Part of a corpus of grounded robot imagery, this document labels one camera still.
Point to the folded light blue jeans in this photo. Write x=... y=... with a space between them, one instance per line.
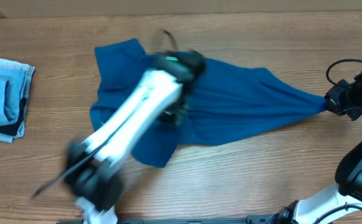
x=15 y=83

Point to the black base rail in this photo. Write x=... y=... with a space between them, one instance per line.
x=251 y=219

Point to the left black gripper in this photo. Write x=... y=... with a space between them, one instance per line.
x=173 y=112

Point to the folded black garment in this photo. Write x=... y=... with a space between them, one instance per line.
x=11 y=129

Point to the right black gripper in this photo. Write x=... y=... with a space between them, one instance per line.
x=336 y=100

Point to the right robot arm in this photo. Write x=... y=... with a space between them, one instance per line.
x=344 y=195

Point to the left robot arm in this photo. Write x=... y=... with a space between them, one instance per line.
x=92 y=165

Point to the dark blue t-shirt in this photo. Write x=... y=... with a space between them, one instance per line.
x=228 y=103

